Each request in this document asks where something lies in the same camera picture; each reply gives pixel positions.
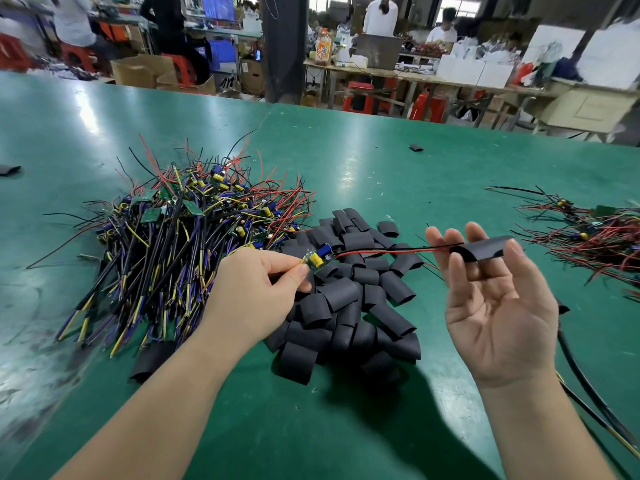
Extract person's left hand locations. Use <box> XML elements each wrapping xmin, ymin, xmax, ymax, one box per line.
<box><xmin>197</xmin><ymin>247</ymin><xmax>313</xmax><ymax>358</ymax></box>

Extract person's right hand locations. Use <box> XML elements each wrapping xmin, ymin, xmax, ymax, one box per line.
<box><xmin>425</xmin><ymin>222</ymin><xmax>560</xmax><ymax>389</ymax></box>

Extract small circuit board with wires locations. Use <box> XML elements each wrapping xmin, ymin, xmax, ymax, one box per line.
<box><xmin>301</xmin><ymin>242</ymin><xmax>465</xmax><ymax>273</ymax></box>

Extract black heat shrink tube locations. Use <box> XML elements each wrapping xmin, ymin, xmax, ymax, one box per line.
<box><xmin>449</xmin><ymin>236</ymin><xmax>516</xmax><ymax>264</ymax></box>

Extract person's left forearm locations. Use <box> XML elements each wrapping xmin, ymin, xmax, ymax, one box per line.
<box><xmin>52</xmin><ymin>332</ymin><xmax>247</xmax><ymax>480</ymax></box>

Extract person's right forearm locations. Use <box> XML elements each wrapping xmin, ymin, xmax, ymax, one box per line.
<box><xmin>474</xmin><ymin>367</ymin><xmax>620</xmax><ymax>480</ymax></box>

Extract pile of black shrink tubes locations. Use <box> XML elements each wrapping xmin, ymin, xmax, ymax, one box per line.
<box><xmin>264</xmin><ymin>208</ymin><xmax>427</xmax><ymax>386</ymax></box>

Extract large flat black tube piece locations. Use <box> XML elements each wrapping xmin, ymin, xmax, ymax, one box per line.
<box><xmin>129</xmin><ymin>340</ymin><xmax>177</xmax><ymax>383</ymax></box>

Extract beige cabinet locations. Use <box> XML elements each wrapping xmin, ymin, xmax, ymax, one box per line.
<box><xmin>536</xmin><ymin>77</ymin><xmax>637</xmax><ymax>135</ymax></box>

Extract red plastic stool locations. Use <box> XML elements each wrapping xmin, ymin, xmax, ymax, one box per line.
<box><xmin>408</xmin><ymin>90</ymin><xmax>447</xmax><ymax>123</ymax></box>
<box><xmin>60</xmin><ymin>43</ymin><xmax>99</xmax><ymax>73</ymax></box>
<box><xmin>162</xmin><ymin>53</ymin><xmax>197</xmax><ymax>87</ymax></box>
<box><xmin>0</xmin><ymin>33</ymin><xmax>34</xmax><ymax>72</ymax></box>
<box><xmin>342</xmin><ymin>81</ymin><xmax>376</xmax><ymax>115</ymax></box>

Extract white cardboard box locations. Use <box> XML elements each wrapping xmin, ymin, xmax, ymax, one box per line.
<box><xmin>435</xmin><ymin>53</ymin><xmax>516</xmax><ymax>89</ymax></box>

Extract small brown cardboard box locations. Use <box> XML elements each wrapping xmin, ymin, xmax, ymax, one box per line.
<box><xmin>239</xmin><ymin>58</ymin><xmax>265</xmax><ymax>96</ymax></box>

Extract low brown cardboard box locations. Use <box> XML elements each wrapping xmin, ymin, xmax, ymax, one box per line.
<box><xmin>157</xmin><ymin>75</ymin><xmax>217</xmax><ymax>96</ymax></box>

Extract wooden workbench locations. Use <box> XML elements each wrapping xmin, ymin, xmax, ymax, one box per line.
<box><xmin>303</xmin><ymin>58</ymin><xmax>559</xmax><ymax>121</ymax></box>

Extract large white foam board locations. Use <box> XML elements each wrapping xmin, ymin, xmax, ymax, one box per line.
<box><xmin>576</xmin><ymin>19</ymin><xmax>640</xmax><ymax>91</ymax></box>

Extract orange drink bottle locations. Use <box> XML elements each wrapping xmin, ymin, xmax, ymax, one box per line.
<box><xmin>314</xmin><ymin>28</ymin><xmax>334</xmax><ymax>67</ymax></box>

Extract black pillar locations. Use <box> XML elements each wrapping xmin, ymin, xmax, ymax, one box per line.
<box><xmin>261</xmin><ymin>0</ymin><xmax>310</xmax><ymax>105</ymax></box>

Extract grey metal box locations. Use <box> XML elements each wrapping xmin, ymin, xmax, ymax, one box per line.
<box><xmin>353</xmin><ymin>33</ymin><xmax>404</xmax><ymax>71</ymax></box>

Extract blue plastic crate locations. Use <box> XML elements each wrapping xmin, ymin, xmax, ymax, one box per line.
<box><xmin>201</xmin><ymin>0</ymin><xmax>237</xmax><ymax>21</ymax></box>

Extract heap of red-wired boards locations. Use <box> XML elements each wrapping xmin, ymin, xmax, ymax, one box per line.
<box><xmin>485</xmin><ymin>185</ymin><xmax>640</xmax><ymax>301</ymax></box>

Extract pile of wired circuit boards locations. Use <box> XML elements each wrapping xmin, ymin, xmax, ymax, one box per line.
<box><xmin>26</xmin><ymin>129</ymin><xmax>317</xmax><ymax>359</ymax></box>

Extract thick black cable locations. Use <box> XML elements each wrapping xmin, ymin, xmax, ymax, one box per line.
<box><xmin>555</xmin><ymin>329</ymin><xmax>640</xmax><ymax>461</ymax></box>

